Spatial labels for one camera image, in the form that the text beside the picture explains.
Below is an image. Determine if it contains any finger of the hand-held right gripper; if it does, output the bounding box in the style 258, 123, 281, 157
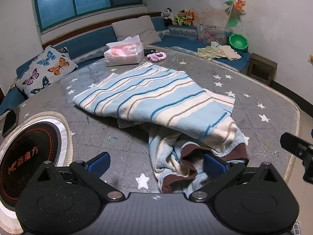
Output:
280, 132, 313, 183

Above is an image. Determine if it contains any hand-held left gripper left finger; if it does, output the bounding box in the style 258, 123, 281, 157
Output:
31, 152, 124, 202

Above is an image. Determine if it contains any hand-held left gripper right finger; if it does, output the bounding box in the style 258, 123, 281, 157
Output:
190, 154, 284, 202

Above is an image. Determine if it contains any blue white striped blanket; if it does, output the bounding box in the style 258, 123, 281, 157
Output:
73, 62, 250, 194

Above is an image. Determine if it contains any grey star tablecloth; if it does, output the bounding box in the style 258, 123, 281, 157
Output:
0, 45, 300, 201

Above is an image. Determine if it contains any black round induction cooker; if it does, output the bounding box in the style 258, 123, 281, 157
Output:
0, 111, 74, 218

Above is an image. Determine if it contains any dark wooden stool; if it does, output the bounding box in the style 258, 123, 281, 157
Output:
246, 52, 278, 86

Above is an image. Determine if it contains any black smartphone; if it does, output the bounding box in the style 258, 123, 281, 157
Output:
2, 105, 20, 137

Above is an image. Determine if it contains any cream cloth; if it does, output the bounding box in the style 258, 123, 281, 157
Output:
218, 44, 242, 60

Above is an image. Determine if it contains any butterfly print pillow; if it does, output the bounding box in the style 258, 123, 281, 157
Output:
15, 45, 78, 98

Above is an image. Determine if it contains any green plastic basin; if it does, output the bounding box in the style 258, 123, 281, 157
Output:
228, 33, 249, 52

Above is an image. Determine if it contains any yellowish patterned cloth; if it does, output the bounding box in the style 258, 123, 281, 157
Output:
198, 42, 227, 60

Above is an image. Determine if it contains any pink tissue pack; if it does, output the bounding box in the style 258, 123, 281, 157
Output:
104, 35, 145, 66

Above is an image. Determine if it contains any pink fluffy headband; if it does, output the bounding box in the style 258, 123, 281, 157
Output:
147, 51, 167, 61

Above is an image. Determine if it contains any blue cushioned bench sofa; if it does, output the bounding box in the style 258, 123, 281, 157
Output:
0, 11, 251, 115

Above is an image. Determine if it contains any clear plastic storage box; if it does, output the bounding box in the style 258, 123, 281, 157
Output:
198, 24, 234, 45

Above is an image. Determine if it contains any grey pillow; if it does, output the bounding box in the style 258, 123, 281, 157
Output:
112, 15, 162, 45

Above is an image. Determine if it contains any colourful pinwheel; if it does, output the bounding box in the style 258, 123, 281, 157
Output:
224, 0, 246, 28

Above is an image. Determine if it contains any orange fox plush toy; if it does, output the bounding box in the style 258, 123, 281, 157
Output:
184, 10, 195, 27

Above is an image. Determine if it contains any bear plush toy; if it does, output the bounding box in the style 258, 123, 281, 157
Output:
173, 9, 187, 26

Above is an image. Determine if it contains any panda plush toy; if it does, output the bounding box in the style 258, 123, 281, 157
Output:
163, 7, 174, 26

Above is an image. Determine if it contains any green framed window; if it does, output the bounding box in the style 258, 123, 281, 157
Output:
33, 0, 143, 33

